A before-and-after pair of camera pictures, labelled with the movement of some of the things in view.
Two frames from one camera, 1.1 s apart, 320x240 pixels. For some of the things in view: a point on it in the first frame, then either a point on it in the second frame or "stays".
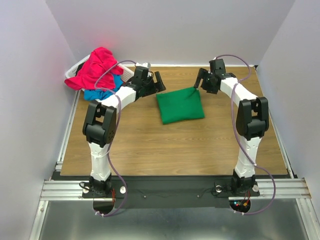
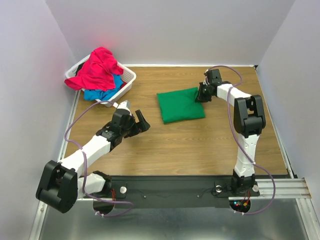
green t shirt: [180, 105] stays
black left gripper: [159, 86] -> [143, 125]
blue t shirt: [100, 94] stays
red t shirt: [97, 72] stays
